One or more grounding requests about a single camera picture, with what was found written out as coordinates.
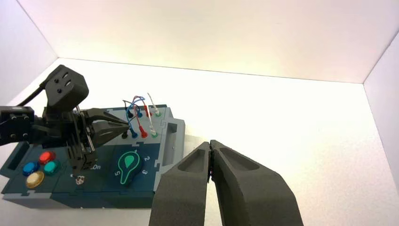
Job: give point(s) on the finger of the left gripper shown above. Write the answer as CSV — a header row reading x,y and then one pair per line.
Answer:
x,y
99,114
104,134

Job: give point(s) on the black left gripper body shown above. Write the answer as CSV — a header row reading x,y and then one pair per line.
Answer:
x,y
62,128

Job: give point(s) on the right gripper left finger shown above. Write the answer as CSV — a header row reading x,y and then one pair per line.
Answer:
x,y
180,199

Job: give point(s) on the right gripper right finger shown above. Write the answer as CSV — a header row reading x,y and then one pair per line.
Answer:
x,y
252,199

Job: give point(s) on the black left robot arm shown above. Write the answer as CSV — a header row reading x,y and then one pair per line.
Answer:
x,y
15,124

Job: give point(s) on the red round push button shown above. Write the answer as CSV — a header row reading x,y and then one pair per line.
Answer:
x,y
46,157

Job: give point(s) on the teal round push button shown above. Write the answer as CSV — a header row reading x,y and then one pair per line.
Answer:
x,y
51,167

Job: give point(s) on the green teardrop rotary knob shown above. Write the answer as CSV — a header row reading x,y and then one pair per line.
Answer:
x,y
129,167

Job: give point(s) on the blue round push button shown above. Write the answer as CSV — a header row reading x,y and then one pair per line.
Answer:
x,y
30,168

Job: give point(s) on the blue grey modular task box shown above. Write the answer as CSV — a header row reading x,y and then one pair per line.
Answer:
x,y
93,187

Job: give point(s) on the yellow round push button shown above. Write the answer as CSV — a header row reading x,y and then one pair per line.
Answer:
x,y
35,179

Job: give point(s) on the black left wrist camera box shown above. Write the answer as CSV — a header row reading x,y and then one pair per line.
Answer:
x,y
65,87

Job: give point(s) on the metal toggle switch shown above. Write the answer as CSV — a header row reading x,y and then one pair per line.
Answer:
x,y
80,180

